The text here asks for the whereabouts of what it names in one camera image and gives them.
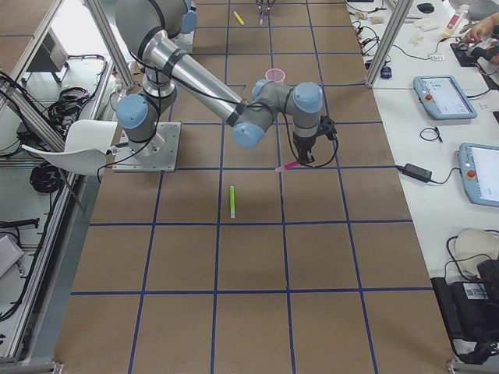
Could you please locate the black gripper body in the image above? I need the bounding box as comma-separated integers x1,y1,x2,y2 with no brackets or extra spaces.
292,134,316,159

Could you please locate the pink pen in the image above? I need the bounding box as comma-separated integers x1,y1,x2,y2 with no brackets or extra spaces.
274,161,302,173

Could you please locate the pink mesh pen cup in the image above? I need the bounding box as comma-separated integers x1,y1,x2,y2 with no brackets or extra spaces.
264,68,286,84

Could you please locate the green pen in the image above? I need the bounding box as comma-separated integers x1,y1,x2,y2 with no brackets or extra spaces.
229,185,235,219

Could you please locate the black power adapter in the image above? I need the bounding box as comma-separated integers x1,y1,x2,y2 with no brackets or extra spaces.
402,164,432,183

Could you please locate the yellow pen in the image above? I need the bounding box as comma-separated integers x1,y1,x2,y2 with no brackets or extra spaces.
233,11,245,26

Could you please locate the blue teach pendant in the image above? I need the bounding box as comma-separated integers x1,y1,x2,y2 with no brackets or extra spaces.
412,76,477,120
458,143,498,207

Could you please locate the white plastic chair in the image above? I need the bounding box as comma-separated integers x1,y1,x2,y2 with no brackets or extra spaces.
22,119,118,176

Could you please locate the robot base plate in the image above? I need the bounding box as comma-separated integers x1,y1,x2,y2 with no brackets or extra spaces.
112,122,182,172

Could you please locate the aluminium frame post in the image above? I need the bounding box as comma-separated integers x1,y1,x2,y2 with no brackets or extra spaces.
365,0,412,88

